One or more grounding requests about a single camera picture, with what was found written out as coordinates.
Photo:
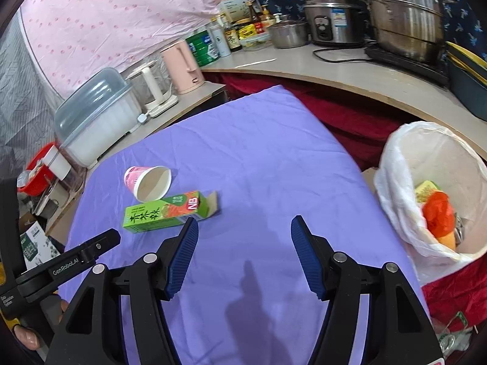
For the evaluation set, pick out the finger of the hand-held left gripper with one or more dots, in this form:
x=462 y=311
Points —
x=99 y=245

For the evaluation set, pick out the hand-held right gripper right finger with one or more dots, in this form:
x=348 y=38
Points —
x=308 y=262

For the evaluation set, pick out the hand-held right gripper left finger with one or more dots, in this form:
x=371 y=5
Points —
x=182 y=258

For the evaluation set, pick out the green drink carton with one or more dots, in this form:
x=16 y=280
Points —
x=152 y=213

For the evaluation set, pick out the green yellow packet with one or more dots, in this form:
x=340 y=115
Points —
x=426 y=192

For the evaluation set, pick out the bin with white liner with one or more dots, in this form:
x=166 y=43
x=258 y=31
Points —
x=399 y=159

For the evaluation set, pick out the red-orange plastic bag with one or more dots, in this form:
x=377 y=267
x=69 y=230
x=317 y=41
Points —
x=439 y=213

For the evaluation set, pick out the person's left hand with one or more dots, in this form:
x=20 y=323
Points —
x=28 y=340

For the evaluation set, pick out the green white printed box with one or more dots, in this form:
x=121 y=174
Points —
x=36 y=247

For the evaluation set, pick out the pink paper cup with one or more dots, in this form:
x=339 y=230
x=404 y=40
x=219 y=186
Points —
x=133 y=178

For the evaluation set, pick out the red plastic basin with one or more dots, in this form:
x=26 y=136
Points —
x=38 y=182

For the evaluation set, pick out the white blender cup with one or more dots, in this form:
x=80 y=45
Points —
x=59 y=163

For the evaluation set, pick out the white dish drainer grey lid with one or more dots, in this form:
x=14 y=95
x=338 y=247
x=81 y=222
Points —
x=95 y=121

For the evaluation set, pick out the purple tablecloth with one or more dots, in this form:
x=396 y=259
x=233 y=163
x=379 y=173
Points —
x=247 y=152

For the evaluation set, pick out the white power plug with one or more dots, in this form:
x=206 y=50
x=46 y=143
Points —
x=143 y=118

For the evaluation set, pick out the red cloth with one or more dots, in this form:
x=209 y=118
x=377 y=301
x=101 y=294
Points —
x=342 y=121

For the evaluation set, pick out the clear plastic packaging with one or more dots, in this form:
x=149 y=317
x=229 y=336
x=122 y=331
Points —
x=452 y=338

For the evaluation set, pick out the grey patterned curtain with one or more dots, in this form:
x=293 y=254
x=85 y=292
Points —
x=23 y=95

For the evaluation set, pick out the white glass kettle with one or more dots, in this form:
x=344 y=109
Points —
x=150 y=83

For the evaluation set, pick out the pink electric kettle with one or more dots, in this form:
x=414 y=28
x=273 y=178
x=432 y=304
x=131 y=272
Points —
x=180 y=68

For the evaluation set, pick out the curved wooden counter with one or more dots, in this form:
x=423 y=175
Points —
x=342 y=72

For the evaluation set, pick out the green canister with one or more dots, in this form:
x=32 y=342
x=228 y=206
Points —
x=201 y=47

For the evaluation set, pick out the black induction cooker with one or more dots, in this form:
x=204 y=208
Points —
x=411 y=66

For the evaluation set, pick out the clear food container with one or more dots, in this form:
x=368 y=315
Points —
x=257 y=42

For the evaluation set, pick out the dark sauce bottle white label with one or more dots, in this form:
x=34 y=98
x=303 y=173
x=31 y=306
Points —
x=232 y=38

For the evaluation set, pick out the pink dotted cloth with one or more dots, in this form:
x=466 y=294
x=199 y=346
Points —
x=114 y=19

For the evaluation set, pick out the small steel pot with lid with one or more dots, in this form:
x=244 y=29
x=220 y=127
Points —
x=289 y=36

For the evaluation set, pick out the dark green tray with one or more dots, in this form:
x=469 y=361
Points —
x=468 y=91

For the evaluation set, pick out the steel rice cooker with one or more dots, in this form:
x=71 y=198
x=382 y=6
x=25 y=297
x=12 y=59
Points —
x=334 y=22

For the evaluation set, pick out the yellow cap bottle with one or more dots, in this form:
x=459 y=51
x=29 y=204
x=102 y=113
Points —
x=268 y=17

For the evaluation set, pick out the brown sauce bottle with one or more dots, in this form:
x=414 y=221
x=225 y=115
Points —
x=255 y=19

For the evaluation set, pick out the white green cardboard box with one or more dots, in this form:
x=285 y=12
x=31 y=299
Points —
x=236 y=7

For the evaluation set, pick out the yellow tray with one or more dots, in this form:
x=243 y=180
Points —
x=470 y=59

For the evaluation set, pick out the large steel steamer pot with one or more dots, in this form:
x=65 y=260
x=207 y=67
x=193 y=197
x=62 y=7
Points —
x=403 y=19

